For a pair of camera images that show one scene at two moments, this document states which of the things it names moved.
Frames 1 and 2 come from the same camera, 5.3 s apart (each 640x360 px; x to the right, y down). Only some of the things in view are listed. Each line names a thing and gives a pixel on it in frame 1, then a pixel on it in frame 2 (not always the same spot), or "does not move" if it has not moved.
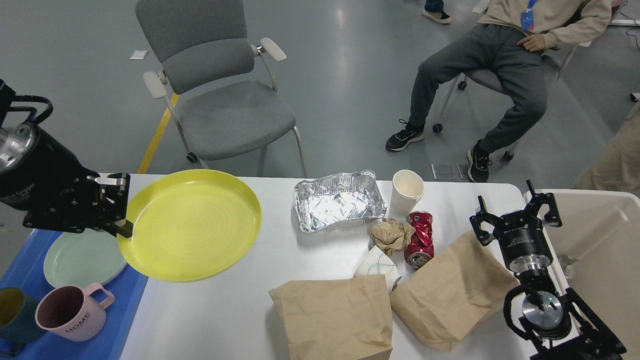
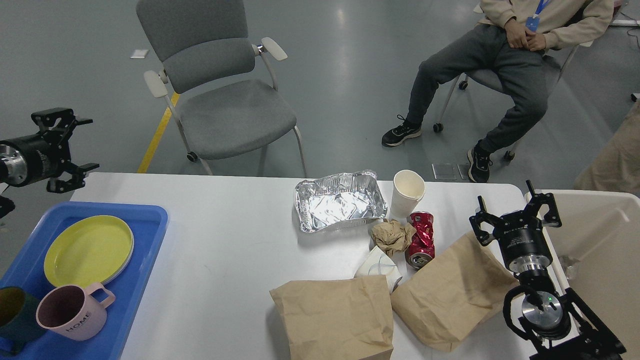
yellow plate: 192,225 to 88,250
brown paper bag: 339,319 does not move
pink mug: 70,311 does not move
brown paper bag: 444,297 does not move
